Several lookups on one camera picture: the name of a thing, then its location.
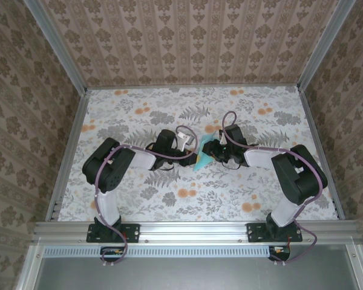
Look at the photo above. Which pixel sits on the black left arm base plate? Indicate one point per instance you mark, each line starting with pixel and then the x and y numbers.
pixel 133 232

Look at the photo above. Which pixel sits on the aluminium frame post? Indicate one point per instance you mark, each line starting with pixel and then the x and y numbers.
pixel 324 45
pixel 60 45

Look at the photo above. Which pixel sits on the grey metal panel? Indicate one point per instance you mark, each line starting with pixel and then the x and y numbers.
pixel 193 275

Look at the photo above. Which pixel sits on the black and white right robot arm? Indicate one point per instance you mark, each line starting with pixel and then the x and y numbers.
pixel 296 181

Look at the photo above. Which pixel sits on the teal square paper sheet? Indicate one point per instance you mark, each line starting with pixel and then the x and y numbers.
pixel 201 163

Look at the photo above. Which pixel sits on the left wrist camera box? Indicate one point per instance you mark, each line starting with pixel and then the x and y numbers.
pixel 184 140

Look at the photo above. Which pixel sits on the floral patterned table cover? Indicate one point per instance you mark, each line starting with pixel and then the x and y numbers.
pixel 169 205

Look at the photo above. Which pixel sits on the thin aluminium table rail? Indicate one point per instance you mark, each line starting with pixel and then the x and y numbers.
pixel 199 87

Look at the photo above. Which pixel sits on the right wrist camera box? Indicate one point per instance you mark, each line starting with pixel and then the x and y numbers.
pixel 221 137

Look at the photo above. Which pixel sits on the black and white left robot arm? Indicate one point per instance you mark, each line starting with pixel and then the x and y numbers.
pixel 112 175

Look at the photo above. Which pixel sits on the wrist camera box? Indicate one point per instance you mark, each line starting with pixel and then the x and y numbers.
pixel 184 140
pixel 221 137

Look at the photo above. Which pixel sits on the black connector box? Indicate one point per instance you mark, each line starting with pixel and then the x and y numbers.
pixel 282 256
pixel 112 256

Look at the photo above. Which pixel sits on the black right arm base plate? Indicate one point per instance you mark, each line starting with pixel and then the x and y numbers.
pixel 254 232

